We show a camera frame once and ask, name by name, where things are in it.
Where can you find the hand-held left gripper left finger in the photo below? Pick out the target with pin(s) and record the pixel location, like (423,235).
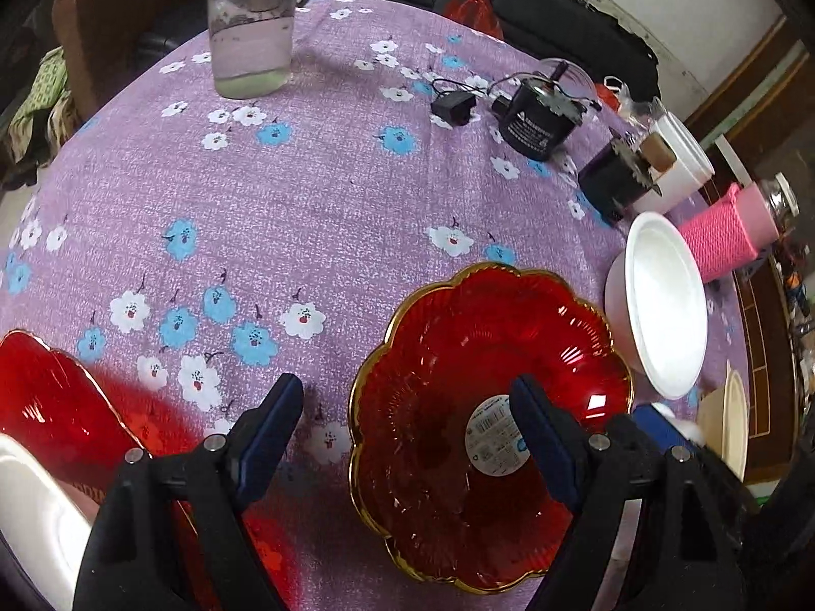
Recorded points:
(280,420)

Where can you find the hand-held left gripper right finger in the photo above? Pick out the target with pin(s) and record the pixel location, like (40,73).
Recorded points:
(547,439)

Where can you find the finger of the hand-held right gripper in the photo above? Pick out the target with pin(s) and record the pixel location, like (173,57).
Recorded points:
(659,426)

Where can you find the cream round plate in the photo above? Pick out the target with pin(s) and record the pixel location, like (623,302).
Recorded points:
(732,420)

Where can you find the red glass bowl gold rim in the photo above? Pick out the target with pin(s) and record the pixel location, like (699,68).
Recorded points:
(51,394)
(433,407)

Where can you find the white foam bowl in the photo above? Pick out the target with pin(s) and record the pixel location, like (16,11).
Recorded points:
(662,305)

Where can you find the wooden cabinet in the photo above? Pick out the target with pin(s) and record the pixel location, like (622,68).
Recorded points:
(764,331)

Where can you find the pink knit-sleeved bottle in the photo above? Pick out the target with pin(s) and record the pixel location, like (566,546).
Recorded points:
(726,235)

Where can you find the purple floral tablecloth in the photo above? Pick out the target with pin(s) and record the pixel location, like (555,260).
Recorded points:
(318,203)

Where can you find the black box device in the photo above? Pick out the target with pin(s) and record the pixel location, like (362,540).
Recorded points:
(611,181)

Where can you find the white plastic tub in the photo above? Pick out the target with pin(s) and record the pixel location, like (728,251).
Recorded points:
(684,165)

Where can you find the white plate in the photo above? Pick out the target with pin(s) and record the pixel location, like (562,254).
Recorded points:
(38,522)

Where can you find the black cylindrical motor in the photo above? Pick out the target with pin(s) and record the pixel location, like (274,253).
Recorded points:
(531,121)

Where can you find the white plastic bag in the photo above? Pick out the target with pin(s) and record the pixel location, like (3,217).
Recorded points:
(617,92)

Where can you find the black power adapter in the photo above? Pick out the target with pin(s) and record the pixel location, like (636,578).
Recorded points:
(452,109)

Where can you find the clear water jug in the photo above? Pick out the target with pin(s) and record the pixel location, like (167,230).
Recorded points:
(251,44)

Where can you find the green cloth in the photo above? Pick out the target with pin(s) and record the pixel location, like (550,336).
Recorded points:
(44,83)

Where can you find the black sofa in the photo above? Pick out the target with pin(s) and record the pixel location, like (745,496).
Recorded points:
(541,6)

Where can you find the red plastic bag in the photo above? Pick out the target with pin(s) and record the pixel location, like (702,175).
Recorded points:
(471,9)

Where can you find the brown chair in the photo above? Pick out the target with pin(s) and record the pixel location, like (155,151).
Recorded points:
(114,13)

